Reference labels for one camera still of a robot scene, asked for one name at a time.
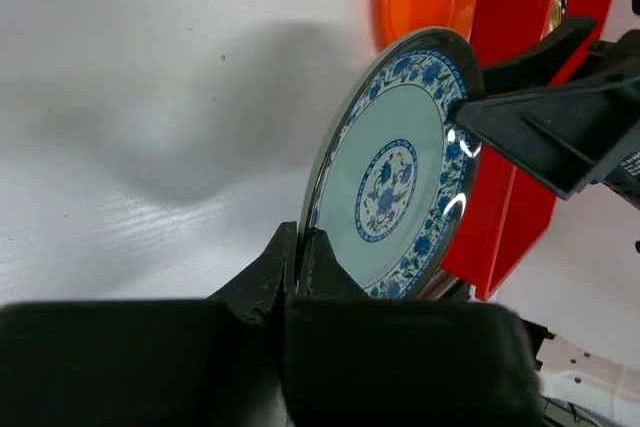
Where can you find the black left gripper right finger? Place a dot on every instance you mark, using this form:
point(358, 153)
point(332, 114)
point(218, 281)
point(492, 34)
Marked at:
point(351, 360)

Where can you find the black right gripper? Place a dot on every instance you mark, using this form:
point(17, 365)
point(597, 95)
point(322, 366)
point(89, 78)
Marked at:
point(565, 136)

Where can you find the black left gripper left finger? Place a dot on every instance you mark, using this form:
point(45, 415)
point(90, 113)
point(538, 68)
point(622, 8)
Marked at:
point(173, 362)

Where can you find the yellow patterned plate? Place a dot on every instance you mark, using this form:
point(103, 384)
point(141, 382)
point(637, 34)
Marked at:
point(558, 11)

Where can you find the blue floral plate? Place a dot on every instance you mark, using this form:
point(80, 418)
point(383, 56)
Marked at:
point(393, 176)

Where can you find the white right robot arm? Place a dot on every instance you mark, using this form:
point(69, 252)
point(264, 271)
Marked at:
point(595, 385)

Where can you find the red plastic bin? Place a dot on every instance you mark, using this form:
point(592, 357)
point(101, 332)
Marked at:
point(509, 210)

